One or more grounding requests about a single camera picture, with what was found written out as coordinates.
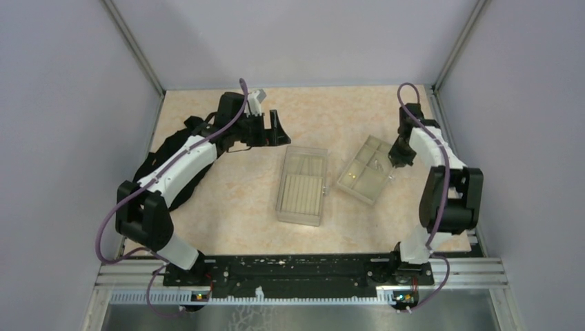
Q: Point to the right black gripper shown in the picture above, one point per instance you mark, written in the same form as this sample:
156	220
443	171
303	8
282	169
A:
398	161

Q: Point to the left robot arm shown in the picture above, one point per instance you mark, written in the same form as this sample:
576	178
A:
144	217

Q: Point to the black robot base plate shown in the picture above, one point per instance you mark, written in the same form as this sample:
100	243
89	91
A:
300	276

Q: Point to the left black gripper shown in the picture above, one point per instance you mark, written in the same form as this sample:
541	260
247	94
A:
279	135

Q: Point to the clear plastic box cover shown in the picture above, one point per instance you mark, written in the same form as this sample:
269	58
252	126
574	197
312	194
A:
302	185

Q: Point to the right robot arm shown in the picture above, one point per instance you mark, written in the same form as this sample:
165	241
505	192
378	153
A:
452	194

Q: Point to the black cloth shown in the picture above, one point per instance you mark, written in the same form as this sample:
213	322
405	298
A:
180	163

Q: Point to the white slotted cable duct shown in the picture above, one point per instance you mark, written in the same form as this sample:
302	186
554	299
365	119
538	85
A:
190	297

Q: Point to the beige compartment tray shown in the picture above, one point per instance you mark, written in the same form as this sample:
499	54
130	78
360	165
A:
369	182

